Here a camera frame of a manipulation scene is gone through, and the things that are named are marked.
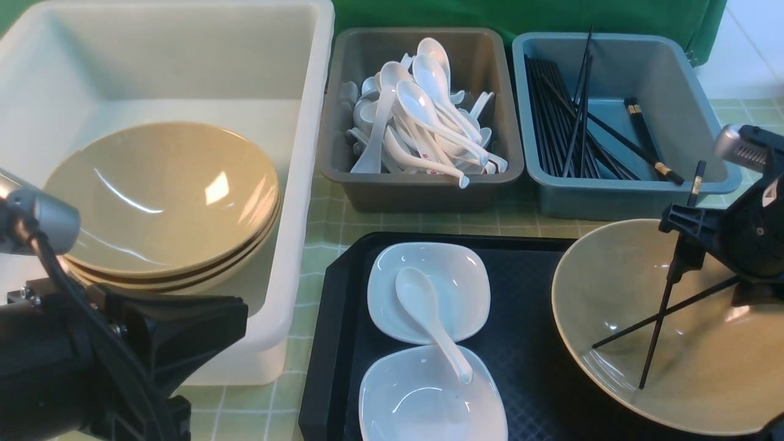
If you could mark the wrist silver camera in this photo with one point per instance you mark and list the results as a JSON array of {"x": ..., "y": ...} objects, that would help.
[
  {"x": 732, "y": 147},
  {"x": 23, "y": 202}
]

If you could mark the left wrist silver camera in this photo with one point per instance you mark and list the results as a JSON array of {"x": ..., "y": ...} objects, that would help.
[{"x": 23, "y": 202}]

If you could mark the white square dish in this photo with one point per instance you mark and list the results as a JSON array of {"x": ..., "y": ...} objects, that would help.
[
  {"x": 414, "y": 394},
  {"x": 458, "y": 275}
]

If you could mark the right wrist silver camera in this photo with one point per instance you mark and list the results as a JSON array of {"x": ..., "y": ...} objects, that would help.
[{"x": 732, "y": 147}]

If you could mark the green cloth backdrop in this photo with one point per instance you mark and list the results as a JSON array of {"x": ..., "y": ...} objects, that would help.
[{"x": 691, "y": 24}]

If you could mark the bundle of black chopsticks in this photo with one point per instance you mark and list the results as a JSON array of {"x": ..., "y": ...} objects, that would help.
[{"x": 565, "y": 146}]

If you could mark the white soup spoon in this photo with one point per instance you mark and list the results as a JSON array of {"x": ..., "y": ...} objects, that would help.
[{"x": 418, "y": 297}]

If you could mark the pile of white soup spoons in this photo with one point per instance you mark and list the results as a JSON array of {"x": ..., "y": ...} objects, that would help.
[{"x": 406, "y": 119}]

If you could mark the large white plastic tub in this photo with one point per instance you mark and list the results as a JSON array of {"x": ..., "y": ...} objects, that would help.
[{"x": 75, "y": 71}]

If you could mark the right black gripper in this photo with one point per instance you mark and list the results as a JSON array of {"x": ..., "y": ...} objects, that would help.
[{"x": 749, "y": 231}]

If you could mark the black plastic serving tray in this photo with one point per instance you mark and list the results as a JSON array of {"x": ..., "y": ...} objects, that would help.
[{"x": 545, "y": 394}]

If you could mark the black chopstick across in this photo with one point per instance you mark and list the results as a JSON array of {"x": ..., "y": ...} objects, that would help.
[{"x": 669, "y": 310}]

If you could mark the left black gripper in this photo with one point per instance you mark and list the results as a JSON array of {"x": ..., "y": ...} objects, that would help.
[{"x": 53, "y": 381}]

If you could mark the tan noodle bowl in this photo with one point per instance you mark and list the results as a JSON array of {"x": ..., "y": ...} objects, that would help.
[{"x": 717, "y": 368}]

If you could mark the grey plastic spoon bin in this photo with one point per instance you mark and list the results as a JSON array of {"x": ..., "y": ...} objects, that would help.
[{"x": 478, "y": 64}]

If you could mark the top tan bowl in stack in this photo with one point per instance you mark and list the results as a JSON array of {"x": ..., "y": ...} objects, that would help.
[{"x": 163, "y": 197}]

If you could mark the blue plastic chopstick bin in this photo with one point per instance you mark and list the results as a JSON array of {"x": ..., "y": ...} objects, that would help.
[{"x": 655, "y": 71}]

